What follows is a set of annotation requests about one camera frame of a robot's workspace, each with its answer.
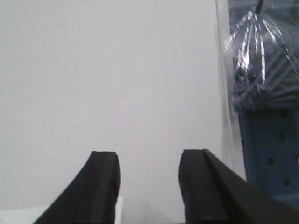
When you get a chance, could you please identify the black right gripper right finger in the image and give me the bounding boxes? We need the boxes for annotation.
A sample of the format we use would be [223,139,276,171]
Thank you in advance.
[178,149,299,224]

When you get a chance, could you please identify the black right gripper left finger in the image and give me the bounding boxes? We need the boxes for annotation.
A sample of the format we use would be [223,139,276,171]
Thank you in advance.
[35,151,121,224]

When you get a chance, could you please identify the grey pegboard drying rack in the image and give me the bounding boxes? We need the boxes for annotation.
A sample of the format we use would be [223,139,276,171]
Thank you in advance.
[236,108,299,208]

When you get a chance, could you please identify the middle white storage bin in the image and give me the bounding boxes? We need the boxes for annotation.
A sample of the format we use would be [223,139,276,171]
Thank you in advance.
[114,196,185,224]

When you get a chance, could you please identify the white storage bin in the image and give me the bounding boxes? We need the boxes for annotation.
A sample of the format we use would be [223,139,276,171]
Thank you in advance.
[114,196,185,224]
[0,205,47,224]

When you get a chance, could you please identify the left white storage bin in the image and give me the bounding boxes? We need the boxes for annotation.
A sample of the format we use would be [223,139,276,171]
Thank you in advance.
[0,205,47,224]

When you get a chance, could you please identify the plastic bag of grey pegs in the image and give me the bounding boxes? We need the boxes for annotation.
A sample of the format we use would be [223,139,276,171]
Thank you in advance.
[225,0,299,112]

